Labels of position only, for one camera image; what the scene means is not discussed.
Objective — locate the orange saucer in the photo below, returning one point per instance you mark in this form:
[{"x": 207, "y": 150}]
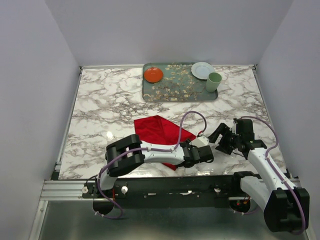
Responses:
[{"x": 153, "y": 74}]

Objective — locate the green cup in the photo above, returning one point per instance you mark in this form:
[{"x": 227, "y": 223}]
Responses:
[{"x": 213, "y": 81}]

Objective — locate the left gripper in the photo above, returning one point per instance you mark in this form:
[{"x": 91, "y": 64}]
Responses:
[{"x": 191, "y": 147}]

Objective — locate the red cloth napkin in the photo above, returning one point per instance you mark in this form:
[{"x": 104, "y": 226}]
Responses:
[{"x": 157, "y": 130}]

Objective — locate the floral teal serving tray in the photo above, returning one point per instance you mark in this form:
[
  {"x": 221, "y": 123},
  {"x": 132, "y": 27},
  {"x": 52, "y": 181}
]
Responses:
[{"x": 178, "y": 84}]

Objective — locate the light blue plate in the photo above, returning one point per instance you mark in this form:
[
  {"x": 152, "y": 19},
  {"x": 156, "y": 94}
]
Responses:
[{"x": 201, "y": 70}]

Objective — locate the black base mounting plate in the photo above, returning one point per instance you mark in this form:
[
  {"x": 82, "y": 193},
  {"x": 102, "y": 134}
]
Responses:
[{"x": 180, "y": 192}]

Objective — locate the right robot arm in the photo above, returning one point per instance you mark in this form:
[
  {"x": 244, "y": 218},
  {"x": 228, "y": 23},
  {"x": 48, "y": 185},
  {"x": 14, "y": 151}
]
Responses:
[{"x": 285, "y": 206}]

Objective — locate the aluminium frame rail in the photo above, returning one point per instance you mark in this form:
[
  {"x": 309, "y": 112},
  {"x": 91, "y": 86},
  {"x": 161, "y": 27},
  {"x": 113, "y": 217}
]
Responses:
[{"x": 63, "y": 190}]

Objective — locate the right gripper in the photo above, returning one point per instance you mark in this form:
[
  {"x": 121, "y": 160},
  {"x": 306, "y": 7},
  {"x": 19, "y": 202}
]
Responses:
[{"x": 224, "y": 129}]

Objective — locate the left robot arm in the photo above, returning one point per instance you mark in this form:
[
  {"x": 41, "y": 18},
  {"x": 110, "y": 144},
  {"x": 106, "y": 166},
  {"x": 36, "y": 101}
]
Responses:
[{"x": 127, "y": 154}]

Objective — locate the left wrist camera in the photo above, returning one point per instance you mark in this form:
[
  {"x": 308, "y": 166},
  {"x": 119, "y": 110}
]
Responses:
[{"x": 200, "y": 141}]

